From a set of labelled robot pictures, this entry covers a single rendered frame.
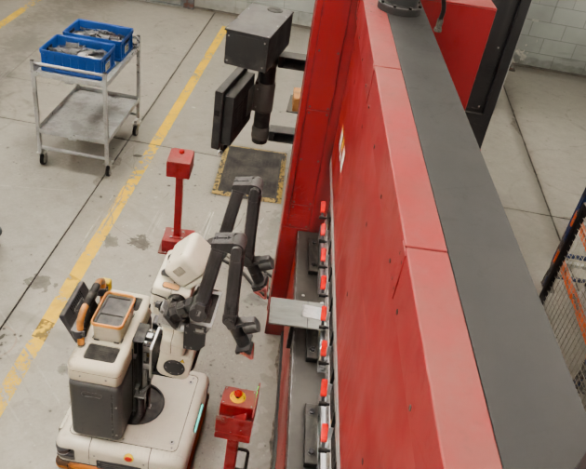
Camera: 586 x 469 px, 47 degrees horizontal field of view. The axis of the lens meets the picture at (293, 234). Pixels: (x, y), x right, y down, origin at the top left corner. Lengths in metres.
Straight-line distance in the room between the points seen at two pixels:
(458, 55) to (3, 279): 3.26
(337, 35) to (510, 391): 2.43
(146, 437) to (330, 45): 2.16
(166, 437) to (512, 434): 2.58
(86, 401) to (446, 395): 2.39
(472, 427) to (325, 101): 2.57
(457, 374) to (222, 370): 3.10
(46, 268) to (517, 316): 3.98
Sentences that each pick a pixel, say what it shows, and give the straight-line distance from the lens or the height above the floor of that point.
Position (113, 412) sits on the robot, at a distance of 3.38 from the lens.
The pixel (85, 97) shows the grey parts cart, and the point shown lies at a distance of 6.53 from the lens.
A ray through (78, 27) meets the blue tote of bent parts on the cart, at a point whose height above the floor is 0.94.
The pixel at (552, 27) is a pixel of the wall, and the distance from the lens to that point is 10.12.
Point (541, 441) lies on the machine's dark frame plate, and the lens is 1.22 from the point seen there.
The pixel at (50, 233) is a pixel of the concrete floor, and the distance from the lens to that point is 5.31.
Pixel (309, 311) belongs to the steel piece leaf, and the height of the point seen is 1.00.
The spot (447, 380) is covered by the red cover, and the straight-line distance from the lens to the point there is 1.24.
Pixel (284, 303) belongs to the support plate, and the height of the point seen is 1.00.
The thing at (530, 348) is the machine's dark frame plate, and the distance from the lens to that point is 1.38.
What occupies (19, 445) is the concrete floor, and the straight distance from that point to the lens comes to 3.98.
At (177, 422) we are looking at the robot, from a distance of 3.64.
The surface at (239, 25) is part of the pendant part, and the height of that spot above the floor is 1.95.
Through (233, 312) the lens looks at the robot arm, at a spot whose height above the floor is 1.27.
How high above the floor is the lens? 3.16
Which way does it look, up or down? 36 degrees down
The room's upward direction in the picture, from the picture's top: 10 degrees clockwise
